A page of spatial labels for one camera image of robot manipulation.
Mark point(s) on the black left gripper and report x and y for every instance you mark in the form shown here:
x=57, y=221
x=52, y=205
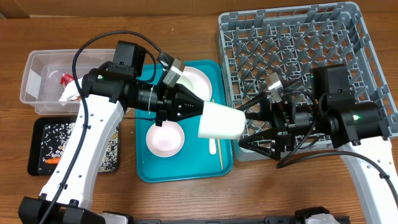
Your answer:
x=173, y=103

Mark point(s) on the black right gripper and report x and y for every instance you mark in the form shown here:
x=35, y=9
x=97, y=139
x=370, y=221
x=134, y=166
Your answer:
x=285, y=124

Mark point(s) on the large pink plate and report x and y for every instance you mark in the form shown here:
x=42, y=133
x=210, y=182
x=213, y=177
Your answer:
x=201, y=83

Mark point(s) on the wooden chopstick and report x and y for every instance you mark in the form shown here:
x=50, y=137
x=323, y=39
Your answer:
x=219, y=151

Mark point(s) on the pink bowl with food scraps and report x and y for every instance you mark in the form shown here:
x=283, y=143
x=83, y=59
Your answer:
x=166, y=140

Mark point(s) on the small white cup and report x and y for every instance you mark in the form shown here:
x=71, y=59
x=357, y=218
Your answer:
x=221, y=122

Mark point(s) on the white plastic fork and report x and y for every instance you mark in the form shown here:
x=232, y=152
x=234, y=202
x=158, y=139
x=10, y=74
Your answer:
x=212, y=146

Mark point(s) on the white napkin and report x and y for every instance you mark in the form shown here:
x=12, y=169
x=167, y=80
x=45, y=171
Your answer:
x=70, y=93

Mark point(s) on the red wrapper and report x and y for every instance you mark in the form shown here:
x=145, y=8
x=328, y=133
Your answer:
x=66, y=79

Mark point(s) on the orange carrot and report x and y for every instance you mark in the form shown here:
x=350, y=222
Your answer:
x=54, y=160

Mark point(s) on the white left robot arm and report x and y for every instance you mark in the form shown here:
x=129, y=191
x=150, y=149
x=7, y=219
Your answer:
x=105, y=93

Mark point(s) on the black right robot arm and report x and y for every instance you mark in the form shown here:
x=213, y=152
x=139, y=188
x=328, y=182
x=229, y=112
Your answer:
x=357, y=131

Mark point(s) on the grey dishwasher rack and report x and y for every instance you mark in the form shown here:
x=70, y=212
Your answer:
x=292, y=41

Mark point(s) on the clear plastic waste bin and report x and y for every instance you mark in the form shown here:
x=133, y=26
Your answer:
x=41, y=87

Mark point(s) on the teal serving tray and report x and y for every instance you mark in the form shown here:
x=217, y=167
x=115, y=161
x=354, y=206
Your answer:
x=191, y=162

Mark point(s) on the spilled rice and nut scraps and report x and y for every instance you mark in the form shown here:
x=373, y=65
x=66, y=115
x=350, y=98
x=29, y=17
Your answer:
x=54, y=141

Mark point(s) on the black tray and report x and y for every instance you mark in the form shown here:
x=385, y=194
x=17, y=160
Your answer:
x=34, y=154

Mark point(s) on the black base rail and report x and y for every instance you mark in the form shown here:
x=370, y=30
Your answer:
x=265, y=220

